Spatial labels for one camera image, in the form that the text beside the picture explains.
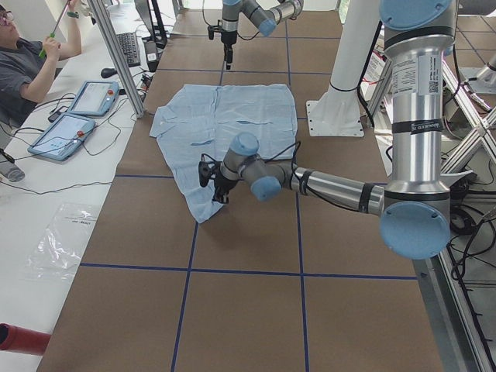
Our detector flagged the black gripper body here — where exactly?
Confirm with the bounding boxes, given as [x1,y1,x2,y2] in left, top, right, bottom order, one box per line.
[221,30,237,58]
[214,170,238,198]

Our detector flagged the light blue button-up shirt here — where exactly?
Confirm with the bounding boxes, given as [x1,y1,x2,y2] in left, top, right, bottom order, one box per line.
[150,84,298,223]

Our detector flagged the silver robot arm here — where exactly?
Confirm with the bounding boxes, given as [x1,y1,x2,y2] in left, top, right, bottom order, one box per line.
[198,1,456,260]
[208,0,304,70]

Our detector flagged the black keyboard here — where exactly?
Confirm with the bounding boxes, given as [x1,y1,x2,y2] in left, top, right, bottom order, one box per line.
[116,33,141,67]

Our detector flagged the black computer mouse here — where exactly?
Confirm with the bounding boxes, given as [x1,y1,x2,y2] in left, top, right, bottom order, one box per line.
[100,67,118,79]

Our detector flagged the upper blue teach pendant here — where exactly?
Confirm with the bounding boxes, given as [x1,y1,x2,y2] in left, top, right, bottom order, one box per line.
[67,81,119,117]

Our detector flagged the blue teach pendant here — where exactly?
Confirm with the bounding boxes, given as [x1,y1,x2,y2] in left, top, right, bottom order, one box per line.
[67,81,119,117]
[28,113,96,162]

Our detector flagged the lower blue teach pendant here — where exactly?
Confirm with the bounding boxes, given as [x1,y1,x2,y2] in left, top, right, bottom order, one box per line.
[28,113,96,162]

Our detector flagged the clear plastic bag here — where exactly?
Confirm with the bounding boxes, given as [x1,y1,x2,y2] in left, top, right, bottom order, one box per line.
[22,203,101,282]

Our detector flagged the seated person in grey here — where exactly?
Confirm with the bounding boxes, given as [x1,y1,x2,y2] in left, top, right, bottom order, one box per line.
[1,1,82,128]

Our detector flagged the clear water bottle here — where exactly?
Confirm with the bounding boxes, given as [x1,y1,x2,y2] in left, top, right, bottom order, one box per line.
[0,149,25,182]

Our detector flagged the red fire extinguisher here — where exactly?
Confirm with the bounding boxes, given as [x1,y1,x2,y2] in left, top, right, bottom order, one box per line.
[1,323,51,356]

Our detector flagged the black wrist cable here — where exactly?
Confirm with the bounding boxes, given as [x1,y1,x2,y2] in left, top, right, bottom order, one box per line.
[201,0,272,41]
[263,139,302,183]

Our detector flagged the aluminium frame post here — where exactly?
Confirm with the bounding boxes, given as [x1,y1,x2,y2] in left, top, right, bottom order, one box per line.
[88,0,145,119]

